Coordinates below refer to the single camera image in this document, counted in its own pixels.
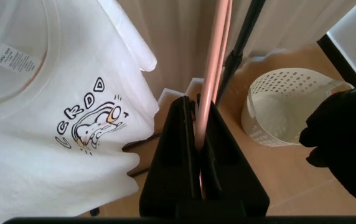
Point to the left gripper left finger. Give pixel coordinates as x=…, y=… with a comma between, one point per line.
x=165, y=186

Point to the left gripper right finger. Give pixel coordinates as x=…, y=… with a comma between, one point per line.
x=240, y=186

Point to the pink clothes hanger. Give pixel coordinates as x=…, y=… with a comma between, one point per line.
x=209, y=77

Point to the black garment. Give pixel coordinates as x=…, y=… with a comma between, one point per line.
x=352, y=140

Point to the white printed T-shirt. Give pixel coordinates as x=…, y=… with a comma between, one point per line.
x=41, y=140

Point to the white laundry basket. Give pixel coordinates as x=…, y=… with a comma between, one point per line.
x=274, y=112

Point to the black clothes rack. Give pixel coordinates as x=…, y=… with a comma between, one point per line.
x=243, y=40

